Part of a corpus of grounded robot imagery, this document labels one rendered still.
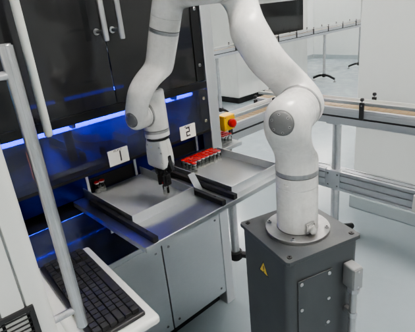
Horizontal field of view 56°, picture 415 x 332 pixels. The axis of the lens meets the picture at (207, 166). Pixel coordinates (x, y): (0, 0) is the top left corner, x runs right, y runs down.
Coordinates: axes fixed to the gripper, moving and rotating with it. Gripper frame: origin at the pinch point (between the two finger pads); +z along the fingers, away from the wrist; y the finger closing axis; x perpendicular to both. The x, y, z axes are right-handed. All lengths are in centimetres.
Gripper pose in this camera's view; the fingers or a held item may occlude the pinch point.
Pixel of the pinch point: (164, 178)
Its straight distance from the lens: 139.1
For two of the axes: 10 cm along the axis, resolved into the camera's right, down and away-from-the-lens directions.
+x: 7.3, -3.2, 6.1
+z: 1.1, 9.3, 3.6
